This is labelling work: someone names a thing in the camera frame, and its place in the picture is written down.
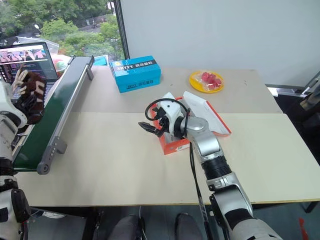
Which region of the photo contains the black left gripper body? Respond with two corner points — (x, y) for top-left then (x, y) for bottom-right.
(14, 96), (46, 125)

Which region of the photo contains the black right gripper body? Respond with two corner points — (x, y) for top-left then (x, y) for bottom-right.
(150, 106), (171, 133)

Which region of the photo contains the orange shoebox with white lid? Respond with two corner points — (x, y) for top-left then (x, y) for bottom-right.
(159, 90), (232, 156)

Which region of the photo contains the blue shoebox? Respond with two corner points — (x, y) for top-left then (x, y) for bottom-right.
(108, 55), (162, 94)

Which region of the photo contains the green conveyor belt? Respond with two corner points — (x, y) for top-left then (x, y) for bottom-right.
(11, 55), (96, 175)

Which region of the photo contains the open laptop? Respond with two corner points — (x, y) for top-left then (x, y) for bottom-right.
(0, 42), (60, 103)

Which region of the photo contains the yellow plate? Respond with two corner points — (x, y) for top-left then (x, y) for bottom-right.
(188, 70), (225, 94)

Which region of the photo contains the colourful red green white bag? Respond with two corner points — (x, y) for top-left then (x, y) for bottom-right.
(51, 54), (74, 77)

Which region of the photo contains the plastic bag of red pieces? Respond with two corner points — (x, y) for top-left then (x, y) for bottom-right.
(196, 71), (224, 90)

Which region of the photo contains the light blue flat box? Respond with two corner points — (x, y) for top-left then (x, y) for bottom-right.
(93, 55), (110, 67)

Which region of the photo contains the dark rounded shape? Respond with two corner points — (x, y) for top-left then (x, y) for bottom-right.
(174, 212), (204, 240)
(107, 214), (141, 240)

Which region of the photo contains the black box under table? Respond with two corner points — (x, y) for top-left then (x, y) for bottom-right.
(24, 206), (89, 240)

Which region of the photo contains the red floor object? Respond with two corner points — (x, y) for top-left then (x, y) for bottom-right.
(298, 217), (310, 240)

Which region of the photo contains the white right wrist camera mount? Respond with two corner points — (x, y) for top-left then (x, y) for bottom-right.
(158, 99), (186, 134)

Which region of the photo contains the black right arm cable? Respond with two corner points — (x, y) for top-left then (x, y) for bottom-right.
(144, 98), (211, 240)

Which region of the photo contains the grey window frame post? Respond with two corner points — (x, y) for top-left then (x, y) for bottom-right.
(115, 0), (130, 61)

